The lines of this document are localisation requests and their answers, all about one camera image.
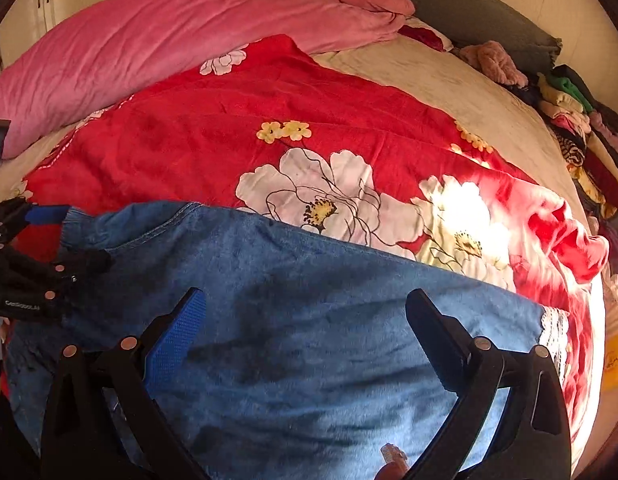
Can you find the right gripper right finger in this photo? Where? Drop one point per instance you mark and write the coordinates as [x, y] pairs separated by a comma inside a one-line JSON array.
[[532, 439]]

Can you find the yellow box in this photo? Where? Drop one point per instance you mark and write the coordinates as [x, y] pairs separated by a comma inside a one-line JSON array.
[[610, 374]]

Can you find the pink crumpled garment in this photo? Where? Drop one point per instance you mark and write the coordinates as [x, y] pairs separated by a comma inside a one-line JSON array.
[[493, 61]]

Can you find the stack of folded clothes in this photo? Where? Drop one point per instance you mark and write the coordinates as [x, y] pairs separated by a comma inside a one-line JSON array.
[[586, 131]]

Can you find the grey headboard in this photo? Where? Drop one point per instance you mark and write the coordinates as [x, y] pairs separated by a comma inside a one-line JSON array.
[[468, 22]]

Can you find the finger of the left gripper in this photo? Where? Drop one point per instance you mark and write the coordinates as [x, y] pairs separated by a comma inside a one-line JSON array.
[[39, 215]]

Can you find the red floral bedsheet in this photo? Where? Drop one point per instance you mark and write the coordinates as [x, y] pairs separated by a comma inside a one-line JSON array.
[[340, 156]]

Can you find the right hand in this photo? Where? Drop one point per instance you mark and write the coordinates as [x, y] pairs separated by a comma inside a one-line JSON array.
[[396, 463]]

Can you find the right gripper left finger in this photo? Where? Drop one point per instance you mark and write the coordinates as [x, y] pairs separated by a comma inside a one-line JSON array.
[[102, 419]]

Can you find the pink blanket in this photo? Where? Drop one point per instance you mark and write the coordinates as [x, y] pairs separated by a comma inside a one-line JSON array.
[[114, 48]]

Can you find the blue denim pants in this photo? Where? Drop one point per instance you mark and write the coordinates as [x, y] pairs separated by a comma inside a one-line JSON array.
[[305, 366]]

